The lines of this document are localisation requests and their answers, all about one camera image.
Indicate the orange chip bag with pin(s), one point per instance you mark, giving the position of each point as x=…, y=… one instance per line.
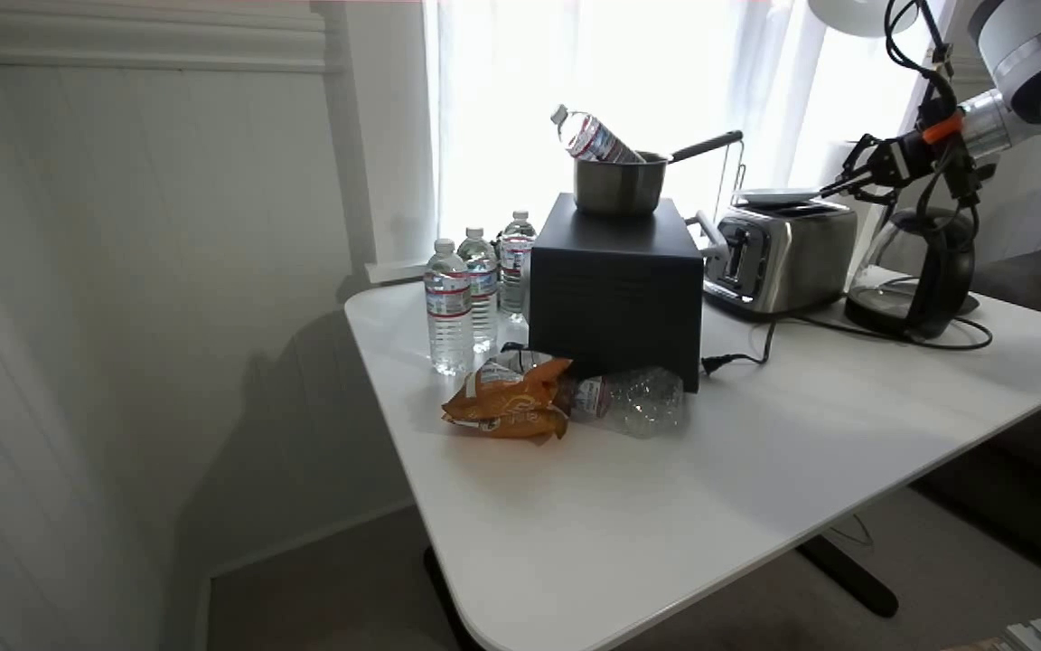
x=515, y=403

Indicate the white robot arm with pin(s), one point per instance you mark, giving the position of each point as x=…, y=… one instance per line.
x=1028, y=47

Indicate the clear crumpled plastic wrap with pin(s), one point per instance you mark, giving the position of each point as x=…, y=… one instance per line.
x=640, y=403

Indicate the dark sofa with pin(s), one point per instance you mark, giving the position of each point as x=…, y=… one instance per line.
x=1028, y=483

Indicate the silver toaster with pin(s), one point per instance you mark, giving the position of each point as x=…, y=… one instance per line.
x=785, y=258

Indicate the clear water bottle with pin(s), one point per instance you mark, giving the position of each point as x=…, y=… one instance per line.
x=484, y=292
x=449, y=313
x=515, y=266

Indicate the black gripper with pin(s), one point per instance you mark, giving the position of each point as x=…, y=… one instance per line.
x=911, y=155

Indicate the white plate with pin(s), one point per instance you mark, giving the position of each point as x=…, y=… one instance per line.
x=775, y=198

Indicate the black box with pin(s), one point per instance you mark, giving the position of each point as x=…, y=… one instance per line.
x=617, y=303

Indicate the water bottle lying in pot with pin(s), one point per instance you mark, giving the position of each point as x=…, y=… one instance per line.
x=595, y=137

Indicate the orange gripper mount bracket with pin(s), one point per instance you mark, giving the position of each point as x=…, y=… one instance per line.
x=942, y=133

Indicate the white sheer curtain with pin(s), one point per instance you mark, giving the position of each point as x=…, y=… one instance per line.
x=498, y=108

